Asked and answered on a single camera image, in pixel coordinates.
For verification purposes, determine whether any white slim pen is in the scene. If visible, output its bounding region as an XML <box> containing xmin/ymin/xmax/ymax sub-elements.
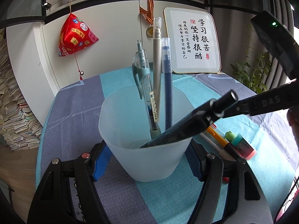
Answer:
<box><xmin>200</xmin><ymin>131</ymin><xmax>226</xmax><ymax>156</ymax></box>

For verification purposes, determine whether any clear pen teal grip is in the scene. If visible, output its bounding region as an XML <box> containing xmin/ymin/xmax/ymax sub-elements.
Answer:
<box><xmin>132</xmin><ymin>40</ymin><xmax>162</xmax><ymax>139</ymax></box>

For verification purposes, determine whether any medal with striped ribbon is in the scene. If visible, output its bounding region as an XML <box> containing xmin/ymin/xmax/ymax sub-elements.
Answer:
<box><xmin>139</xmin><ymin>0</ymin><xmax>155</xmax><ymax>38</ymax></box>

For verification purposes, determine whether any blue grey patchwork tablecloth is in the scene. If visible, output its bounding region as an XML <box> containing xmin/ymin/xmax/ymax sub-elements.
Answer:
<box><xmin>37</xmin><ymin>66</ymin><xmax>298</xmax><ymax>224</ymax></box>

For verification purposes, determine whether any tall floor pile of books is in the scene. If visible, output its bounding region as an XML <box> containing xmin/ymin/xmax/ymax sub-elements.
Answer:
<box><xmin>0</xmin><ymin>37</ymin><xmax>44</xmax><ymax>151</ymax></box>

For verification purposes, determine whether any teal pink eraser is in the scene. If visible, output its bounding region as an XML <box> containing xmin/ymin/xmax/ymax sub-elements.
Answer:
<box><xmin>230</xmin><ymin>134</ymin><xmax>258</xmax><ymax>161</ymax></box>

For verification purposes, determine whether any green leafy plant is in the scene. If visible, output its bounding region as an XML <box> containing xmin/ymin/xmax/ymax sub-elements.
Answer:
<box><xmin>230</xmin><ymin>26</ymin><xmax>273</xmax><ymax>93</ymax></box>

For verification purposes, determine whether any blue pen clear cap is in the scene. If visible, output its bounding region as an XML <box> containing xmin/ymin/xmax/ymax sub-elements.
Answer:
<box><xmin>161</xmin><ymin>37</ymin><xmax>174</xmax><ymax>131</ymax></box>

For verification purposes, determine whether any framed calligraphy sign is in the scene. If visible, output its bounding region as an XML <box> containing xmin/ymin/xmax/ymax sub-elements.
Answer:
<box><xmin>163</xmin><ymin>6</ymin><xmax>221</xmax><ymax>74</ymax></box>

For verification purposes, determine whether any orange pen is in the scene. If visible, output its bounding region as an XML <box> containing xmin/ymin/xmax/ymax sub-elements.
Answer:
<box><xmin>206</xmin><ymin>125</ymin><xmax>232</xmax><ymax>146</ymax></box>

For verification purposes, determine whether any black pen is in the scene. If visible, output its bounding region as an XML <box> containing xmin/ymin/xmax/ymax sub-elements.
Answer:
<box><xmin>140</xmin><ymin>90</ymin><xmax>239</xmax><ymax>149</ymax></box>

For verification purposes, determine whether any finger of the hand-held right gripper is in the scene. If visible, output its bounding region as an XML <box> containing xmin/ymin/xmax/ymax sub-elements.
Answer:
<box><xmin>209</xmin><ymin>80</ymin><xmax>299</xmax><ymax>122</ymax></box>

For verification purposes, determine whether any person's right hand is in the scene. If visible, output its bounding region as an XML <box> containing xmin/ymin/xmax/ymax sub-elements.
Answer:
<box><xmin>287</xmin><ymin>108</ymin><xmax>299</xmax><ymax>151</ymax></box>

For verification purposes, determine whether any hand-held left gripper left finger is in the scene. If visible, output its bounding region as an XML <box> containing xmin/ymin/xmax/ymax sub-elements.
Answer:
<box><xmin>27</xmin><ymin>141</ymin><xmax>111</xmax><ymax>224</ymax></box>

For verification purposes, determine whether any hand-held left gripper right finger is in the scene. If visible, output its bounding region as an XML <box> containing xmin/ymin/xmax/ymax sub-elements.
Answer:
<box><xmin>185</xmin><ymin>142</ymin><xmax>274</xmax><ymax>224</ymax></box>

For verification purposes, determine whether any red pyramid hanging ornament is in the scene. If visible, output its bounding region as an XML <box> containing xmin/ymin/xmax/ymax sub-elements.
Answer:
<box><xmin>58</xmin><ymin>1</ymin><xmax>99</xmax><ymax>81</ymax></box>

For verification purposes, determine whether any beige pen clear cap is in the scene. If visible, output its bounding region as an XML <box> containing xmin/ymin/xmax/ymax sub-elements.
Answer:
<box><xmin>152</xmin><ymin>16</ymin><xmax>163</xmax><ymax>122</ymax></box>

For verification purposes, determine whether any white black patterned cloth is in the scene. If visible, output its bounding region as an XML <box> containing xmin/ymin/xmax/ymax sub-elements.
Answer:
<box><xmin>280</xmin><ymin>176</ymin><xmax>299</xmax><ymax>222</ymax></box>

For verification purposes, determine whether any frosted plastic cup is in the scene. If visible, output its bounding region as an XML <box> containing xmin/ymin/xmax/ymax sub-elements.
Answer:
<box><xmin>98</xmin><ymin>85</ymin><xmax>196</xmax><ymax>183</ymax></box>

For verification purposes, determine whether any red pen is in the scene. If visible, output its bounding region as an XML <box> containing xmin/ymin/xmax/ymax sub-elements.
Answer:
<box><xmin>220</xmin><ymin>142</ymin><xmax>243</xmax><ymax>161</ymax></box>

